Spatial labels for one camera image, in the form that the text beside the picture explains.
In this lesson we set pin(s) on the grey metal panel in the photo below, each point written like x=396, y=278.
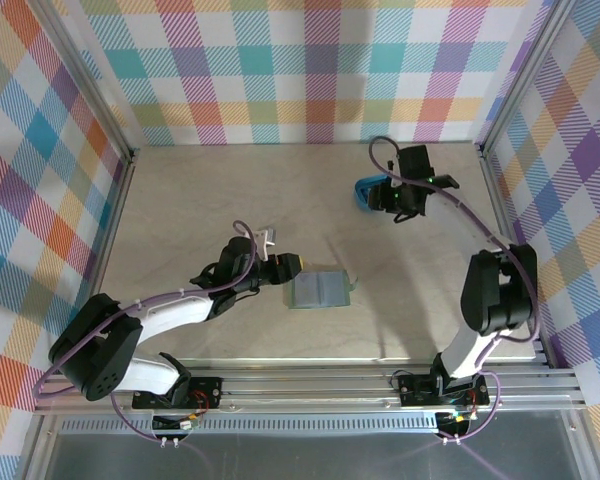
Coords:
x=330, y=457

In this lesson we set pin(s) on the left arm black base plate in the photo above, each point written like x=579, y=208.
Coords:
x=212, y=390

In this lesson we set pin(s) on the long aluminium mounting rail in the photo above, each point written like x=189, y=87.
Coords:
x=305, y=395

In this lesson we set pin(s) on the blue plastic tray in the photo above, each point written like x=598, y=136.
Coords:
x=361, y=192

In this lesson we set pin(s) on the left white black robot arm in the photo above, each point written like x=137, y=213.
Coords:
x=175, y=312

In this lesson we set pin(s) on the mint green card holder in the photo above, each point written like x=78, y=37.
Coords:
x=330, y=290

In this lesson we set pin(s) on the aluminium side rail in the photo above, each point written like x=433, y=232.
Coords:
x=100, y=265
x=512, y=250

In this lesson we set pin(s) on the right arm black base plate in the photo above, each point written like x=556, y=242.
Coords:
x=410, y=392

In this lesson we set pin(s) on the black electronics bracket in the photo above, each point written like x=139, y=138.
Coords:
x=452, y=425

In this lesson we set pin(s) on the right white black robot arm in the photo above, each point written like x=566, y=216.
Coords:
x=500, y=295

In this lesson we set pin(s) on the aluminium corner post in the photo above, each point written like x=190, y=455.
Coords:
x=87, y=82
x=525, y=75

